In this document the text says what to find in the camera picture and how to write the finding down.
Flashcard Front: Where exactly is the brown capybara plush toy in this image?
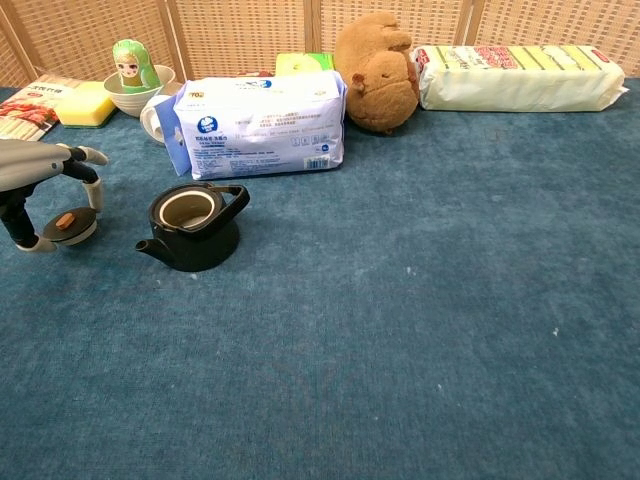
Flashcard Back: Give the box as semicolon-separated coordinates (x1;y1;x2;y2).
333;12;421;136

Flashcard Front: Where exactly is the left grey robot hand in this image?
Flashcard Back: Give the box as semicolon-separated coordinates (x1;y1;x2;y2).
0;138;110;253

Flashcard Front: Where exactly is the white blue tissue pack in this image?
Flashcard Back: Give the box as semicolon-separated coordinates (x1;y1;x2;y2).
154;69;349;181

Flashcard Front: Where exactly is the blue table cloth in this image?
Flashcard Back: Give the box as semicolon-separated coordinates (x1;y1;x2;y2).
0;77;640;480

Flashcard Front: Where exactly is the red white food packet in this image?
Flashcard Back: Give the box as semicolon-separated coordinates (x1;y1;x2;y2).
0;73;84;145

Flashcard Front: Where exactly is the white ceramic bowl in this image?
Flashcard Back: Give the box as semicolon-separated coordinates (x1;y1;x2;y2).
103;64;177;119

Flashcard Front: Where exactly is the green nesting doll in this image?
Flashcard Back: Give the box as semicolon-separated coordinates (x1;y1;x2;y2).
111;38;162;95

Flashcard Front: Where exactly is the yellow green sponge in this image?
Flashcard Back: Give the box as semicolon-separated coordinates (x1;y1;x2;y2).
53;81;119;130

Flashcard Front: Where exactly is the green tissue box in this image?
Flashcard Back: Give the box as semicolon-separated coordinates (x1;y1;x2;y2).
275;51;336;77

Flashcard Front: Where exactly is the black teapot lid orange knob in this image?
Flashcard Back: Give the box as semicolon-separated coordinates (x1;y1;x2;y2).
42;207;99;247

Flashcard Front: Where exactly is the black teapot with handle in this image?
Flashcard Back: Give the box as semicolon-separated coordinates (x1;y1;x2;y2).
134;182;251;273

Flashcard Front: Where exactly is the yellow scouring sponge multipack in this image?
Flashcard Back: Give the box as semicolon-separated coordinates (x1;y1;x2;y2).
410;43;630;113

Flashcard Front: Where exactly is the rattan folding screen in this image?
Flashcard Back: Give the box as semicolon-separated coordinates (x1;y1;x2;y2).
0;0;640;89

